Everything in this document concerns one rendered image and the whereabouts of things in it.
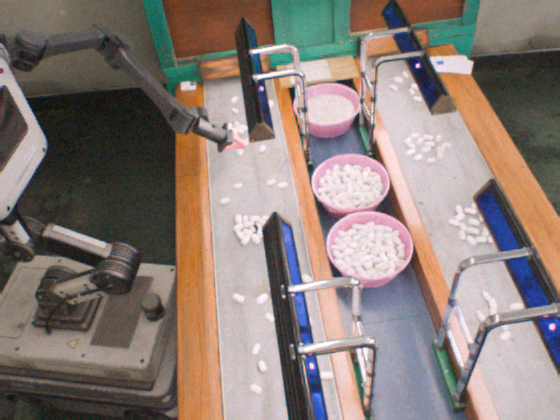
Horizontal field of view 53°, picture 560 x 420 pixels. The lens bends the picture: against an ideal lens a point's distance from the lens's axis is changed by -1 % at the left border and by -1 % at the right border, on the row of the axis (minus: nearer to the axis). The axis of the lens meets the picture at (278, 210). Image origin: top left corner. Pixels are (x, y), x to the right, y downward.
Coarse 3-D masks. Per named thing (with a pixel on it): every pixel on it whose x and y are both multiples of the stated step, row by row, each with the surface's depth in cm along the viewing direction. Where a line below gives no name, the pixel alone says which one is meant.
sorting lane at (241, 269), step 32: (224, 96) 236; (224, 160) 210; (256, 160) 209; (288, 160) 207; (224, 192) 199; (256, 192) 198; (288, 192) 196; (224, 224) 189; (224, 256) 180; (256, 256) 179; (224, 288) 172; (256, 288) 171; (224, 320) 164; (256, 320) 164; (320, 320) 162; (224, 352) 158; (224, 384) 151; (256, 384) 151; (224, 416) 145; (256, 416) 145
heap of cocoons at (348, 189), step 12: (336, 168) 201; (348, 168) 202; (360, 168) 201; (324, 180) 199; (336, 180) 198; (348, 180) 197; (360, 180) 197; (372, 180) 196; (324, 192) 196; (336, 192) 196; (348, 192) 194; (360, 192) 194; (372, 192) 193; (336, 204) 190; (348, 204) 190; (360, 204) 192
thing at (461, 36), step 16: (432, 32) 239; (448, 32) 240; (464, 32) 241; (304, 48) 238; (320, 48) 238; (336, 48) 239; (352, 48) 240; (464, 48) 247; (192, 64) 237; (272, 64) 241; (288, 64) 242; (176, 80) 241; (192, 80) 242; (208, 80) 245
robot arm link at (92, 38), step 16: (32, 32) 165; (80, 32) 188; (96, 32) 193; (32, 48) 162; (48, 48) 170; (64, 48) 178; (80, 48) 187; (96, 48) 197; (112, 48) 196; (16, 64) 165
